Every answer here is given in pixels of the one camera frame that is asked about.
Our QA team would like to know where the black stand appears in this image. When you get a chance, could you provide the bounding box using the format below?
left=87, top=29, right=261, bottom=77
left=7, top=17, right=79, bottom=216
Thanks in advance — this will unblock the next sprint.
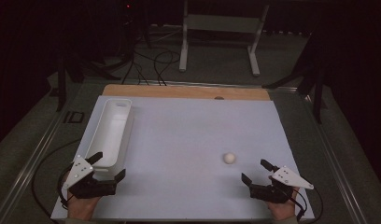
left=261, top=27, right=329, bottom=125
left=55, top=46, right=121, bottom=112

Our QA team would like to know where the small white ball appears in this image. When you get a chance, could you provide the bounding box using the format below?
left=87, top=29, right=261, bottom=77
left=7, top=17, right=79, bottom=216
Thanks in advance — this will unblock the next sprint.
left=222, top=152, right=237, bottom=165

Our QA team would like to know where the left hand-held gripper cable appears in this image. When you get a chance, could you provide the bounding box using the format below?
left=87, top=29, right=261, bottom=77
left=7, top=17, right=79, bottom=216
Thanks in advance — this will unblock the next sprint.
left=31, top=138, right=84, bottom=224

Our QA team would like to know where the person's right hand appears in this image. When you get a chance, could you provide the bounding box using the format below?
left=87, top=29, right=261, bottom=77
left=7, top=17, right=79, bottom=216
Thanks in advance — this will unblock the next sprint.
left=265, top=188, right=301, bottom=221

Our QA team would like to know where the black floor cable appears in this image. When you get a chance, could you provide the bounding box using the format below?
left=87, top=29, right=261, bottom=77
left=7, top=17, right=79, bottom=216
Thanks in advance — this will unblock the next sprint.
left=120, top=50, right=150, bottom=86
left=152, top=49, right=182, bottom=87

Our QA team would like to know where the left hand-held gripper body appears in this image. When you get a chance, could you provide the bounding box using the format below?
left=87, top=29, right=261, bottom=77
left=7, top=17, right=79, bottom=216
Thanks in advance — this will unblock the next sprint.
left=62, top=154, right=118, bottom=200

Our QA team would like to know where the person's left hand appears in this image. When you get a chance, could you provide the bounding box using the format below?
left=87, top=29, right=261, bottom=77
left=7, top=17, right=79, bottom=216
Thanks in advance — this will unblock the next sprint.
left=65, top=194, right=102, bottom=221

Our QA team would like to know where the white table mat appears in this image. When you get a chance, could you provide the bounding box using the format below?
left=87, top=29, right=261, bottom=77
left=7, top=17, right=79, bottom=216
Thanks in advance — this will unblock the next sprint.
left=50, top=95, right=316, bottom=222

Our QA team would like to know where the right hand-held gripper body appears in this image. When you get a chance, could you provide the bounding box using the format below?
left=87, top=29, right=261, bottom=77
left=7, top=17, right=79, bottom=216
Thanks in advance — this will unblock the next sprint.
left=248, top=165, right=315, bottom=205

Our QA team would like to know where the white metal stand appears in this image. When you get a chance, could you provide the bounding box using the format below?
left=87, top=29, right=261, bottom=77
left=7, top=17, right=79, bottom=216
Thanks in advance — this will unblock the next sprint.
left=178, top=0, right=271, bottom=77

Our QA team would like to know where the white plastic bin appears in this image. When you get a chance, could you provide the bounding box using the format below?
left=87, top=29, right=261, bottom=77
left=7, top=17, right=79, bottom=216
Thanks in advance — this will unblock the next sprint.
left=85, top=98, right=134, bottom=182

